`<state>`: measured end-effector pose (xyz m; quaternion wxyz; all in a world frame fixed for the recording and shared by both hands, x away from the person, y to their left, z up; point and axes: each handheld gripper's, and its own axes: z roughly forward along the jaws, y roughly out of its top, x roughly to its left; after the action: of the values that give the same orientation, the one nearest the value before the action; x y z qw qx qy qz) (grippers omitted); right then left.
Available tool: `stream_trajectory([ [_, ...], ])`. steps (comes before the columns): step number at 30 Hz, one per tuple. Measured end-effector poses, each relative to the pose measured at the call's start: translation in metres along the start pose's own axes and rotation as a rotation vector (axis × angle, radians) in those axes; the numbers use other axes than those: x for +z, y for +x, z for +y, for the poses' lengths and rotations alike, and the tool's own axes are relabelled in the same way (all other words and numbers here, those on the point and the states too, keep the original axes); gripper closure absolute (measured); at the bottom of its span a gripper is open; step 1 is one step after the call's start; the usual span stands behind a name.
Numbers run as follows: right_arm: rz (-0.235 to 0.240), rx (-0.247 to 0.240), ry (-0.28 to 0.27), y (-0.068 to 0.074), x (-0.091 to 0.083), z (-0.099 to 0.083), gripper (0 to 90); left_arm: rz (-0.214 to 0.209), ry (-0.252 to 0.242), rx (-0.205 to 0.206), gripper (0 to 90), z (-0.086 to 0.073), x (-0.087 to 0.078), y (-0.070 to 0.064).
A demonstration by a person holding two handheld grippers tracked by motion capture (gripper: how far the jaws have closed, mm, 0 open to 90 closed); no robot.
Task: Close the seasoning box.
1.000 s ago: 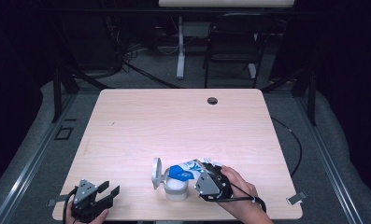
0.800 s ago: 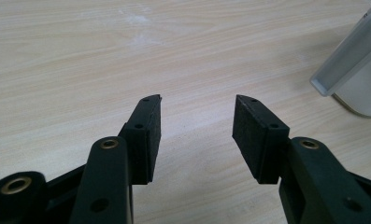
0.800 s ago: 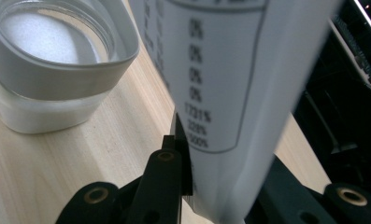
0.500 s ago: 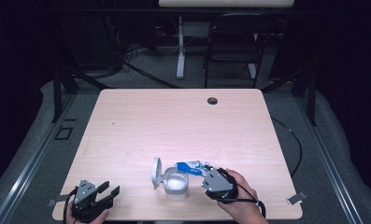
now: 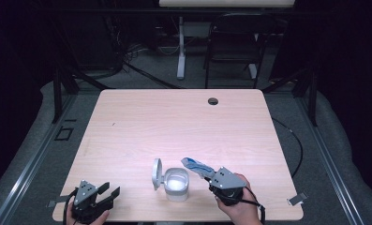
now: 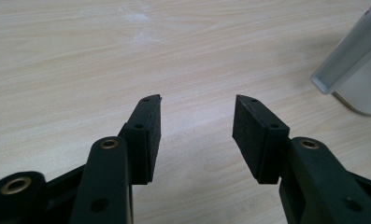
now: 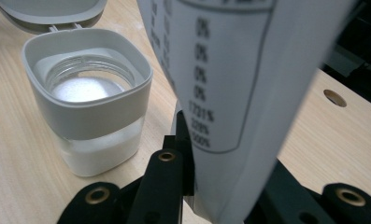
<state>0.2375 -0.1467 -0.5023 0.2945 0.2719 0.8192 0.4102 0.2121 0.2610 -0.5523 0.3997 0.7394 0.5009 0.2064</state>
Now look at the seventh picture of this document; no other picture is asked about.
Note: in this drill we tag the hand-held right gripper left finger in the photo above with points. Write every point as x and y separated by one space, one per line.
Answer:
188 168

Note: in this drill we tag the white and blue pouch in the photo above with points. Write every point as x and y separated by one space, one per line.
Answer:
236 77

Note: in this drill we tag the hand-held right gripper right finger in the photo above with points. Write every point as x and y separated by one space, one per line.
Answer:
286 193

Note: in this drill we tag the clear jar with grey lid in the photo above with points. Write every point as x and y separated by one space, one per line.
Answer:
89 121

